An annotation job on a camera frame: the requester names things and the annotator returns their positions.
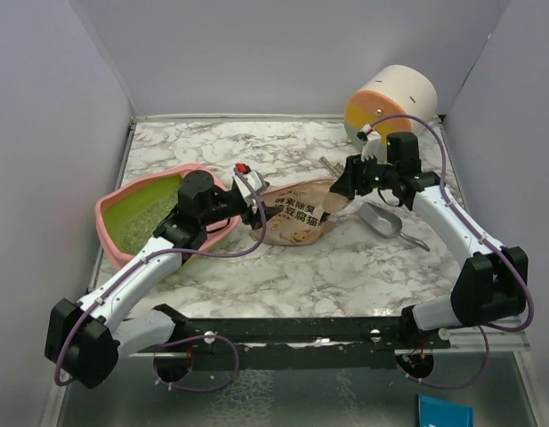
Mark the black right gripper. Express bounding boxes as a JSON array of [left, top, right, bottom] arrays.
[[330, 151, 398, 197]]

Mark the white bag sealing clip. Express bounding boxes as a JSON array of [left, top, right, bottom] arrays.
[[319, 157, 344, 178]]

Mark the peach cat litter bag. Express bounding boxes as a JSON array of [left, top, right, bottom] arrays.
[[261, 178, 349, 246]]

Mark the silver metal litter scoop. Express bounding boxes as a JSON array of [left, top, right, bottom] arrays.
[[356, 202, 431, 252]]

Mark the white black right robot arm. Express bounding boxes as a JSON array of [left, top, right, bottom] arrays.
[[327, 132, 528, 348]]

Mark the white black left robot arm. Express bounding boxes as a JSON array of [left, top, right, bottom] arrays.
[[44, 164, 277, 388]]

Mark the green cat litter pile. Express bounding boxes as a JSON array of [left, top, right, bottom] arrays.
[[118, 189, 177, 255]]

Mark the pink green litter box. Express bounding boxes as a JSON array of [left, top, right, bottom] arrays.
[[94, 162, 238, 270]]

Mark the round pastel drawer cabinet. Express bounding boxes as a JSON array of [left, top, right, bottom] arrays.
[[343, 65, 438, 163]]

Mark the blue card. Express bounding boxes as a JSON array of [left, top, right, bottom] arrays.
[[417, 395, 473, 427]]

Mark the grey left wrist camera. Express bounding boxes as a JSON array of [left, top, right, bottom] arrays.
[[231, 163, 270, 206]]

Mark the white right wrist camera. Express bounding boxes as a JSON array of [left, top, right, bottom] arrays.
[[357, 125, 382, 161]]

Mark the aluminium frame profile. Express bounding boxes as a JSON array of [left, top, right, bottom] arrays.
[[448, 326, 530, 353]]

